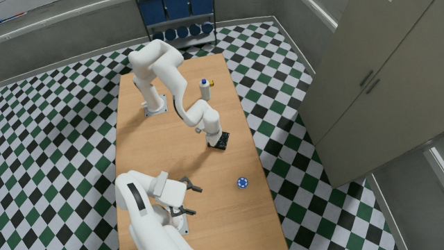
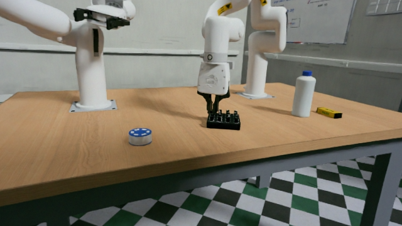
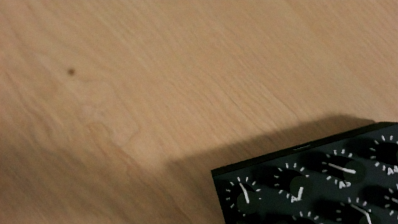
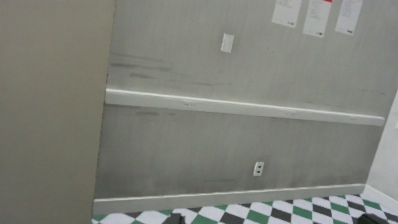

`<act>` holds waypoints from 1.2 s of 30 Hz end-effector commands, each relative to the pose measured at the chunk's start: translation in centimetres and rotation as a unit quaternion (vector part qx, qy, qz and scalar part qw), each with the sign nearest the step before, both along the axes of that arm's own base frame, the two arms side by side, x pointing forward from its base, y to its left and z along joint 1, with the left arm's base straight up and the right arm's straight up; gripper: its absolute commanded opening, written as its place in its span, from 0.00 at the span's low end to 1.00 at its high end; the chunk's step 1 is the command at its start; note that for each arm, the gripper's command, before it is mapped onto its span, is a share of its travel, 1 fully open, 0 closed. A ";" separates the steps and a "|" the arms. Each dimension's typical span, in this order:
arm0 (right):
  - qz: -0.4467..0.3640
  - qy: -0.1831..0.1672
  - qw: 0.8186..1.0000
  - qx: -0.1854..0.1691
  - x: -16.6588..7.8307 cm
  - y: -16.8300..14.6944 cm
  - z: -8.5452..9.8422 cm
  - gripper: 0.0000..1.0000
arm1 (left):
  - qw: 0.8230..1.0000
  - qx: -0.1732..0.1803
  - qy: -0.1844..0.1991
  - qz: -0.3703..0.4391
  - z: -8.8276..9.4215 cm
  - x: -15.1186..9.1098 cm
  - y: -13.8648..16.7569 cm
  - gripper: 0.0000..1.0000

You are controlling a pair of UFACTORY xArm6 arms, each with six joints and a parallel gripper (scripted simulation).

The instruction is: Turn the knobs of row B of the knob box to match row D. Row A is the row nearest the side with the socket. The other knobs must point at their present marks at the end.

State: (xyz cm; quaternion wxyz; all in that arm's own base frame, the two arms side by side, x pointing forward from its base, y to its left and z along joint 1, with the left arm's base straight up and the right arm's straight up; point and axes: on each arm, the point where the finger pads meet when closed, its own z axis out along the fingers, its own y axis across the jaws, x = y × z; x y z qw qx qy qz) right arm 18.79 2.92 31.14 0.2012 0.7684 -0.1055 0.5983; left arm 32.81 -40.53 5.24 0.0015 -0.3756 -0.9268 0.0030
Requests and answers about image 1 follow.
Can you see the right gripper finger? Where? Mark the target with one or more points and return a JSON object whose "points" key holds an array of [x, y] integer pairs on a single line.
{"points": [[190, 185], [183, 211]]}

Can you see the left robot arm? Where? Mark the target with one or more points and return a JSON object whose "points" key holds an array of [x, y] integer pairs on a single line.
{"points": [[160, 59]]}

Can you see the white plastic bottle with blue cap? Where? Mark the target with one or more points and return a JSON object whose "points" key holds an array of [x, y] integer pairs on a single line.
{"points": [[205, 90]]}

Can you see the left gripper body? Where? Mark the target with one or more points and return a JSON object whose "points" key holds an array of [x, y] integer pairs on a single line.
{"points": [[213, 139]]}

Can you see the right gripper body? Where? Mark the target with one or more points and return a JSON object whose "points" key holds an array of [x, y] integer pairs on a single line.
{"points": [[173, 194]]}

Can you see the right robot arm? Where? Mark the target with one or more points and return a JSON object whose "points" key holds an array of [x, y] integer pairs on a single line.
{"points": [[152, 227]]}

